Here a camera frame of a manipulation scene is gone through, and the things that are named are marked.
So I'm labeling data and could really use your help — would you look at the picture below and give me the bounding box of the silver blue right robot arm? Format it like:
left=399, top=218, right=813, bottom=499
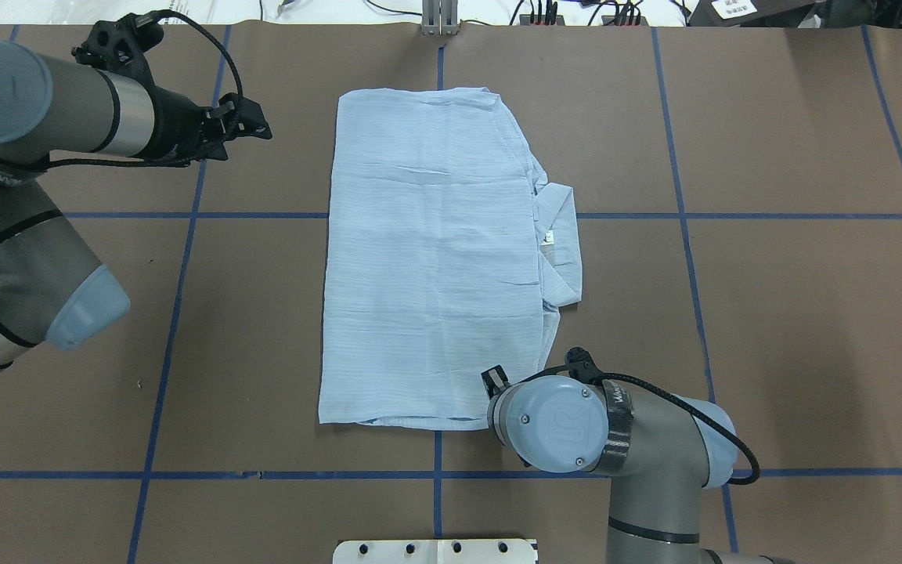
left=481, top=349, right=774, bottom=563

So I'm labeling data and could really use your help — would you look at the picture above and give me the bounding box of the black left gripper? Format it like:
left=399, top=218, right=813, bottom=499
left=150, top=87, right=272, bottom=161

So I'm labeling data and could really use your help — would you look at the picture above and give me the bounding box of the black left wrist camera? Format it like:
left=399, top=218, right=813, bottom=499
left=71, top=13, right=164, bottom=86

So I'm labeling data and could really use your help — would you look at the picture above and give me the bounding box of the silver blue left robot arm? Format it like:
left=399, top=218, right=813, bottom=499
left=0, top=15, right=272, bottom=372

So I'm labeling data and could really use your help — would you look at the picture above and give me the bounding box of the black power strip with plugs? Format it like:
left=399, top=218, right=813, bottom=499
left=509, top=1, right=649, bottom=27

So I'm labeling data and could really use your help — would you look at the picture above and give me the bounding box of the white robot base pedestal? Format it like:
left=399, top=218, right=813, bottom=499
left=332, top=538, right=539, bottom=563

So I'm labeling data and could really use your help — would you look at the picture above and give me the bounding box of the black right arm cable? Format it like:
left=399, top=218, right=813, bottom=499
left=600, top=372, right=762, bottom=486

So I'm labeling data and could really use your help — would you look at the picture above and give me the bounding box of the light blue button-up shirt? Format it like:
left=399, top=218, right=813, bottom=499
left=318, top=87, right=583, bottom=432

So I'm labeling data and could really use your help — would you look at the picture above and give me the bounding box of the black monitor with label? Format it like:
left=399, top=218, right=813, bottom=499
left=686, top=1, right=902, bottom=29

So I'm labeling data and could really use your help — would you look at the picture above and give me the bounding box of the grey aluminium frame post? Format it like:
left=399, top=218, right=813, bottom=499
left=421, top=0, right=460, bottom=37

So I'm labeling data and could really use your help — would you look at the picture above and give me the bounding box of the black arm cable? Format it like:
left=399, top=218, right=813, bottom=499
left=600, top=372, right=762, bottom=486
left=28, top=9, right=247, bottom=169

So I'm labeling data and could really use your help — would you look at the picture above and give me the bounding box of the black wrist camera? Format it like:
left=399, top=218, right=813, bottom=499
left=71, top=13, right=164, bottom=86
left=565, top=347, right=605, bottom=385

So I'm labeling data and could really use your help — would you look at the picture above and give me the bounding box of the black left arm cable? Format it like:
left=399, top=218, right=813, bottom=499
left=28, top=9, right=247, bottom=169

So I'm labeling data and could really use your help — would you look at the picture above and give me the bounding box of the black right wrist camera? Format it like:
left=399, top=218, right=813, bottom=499
left=565, top=347, right=605, bottom=385

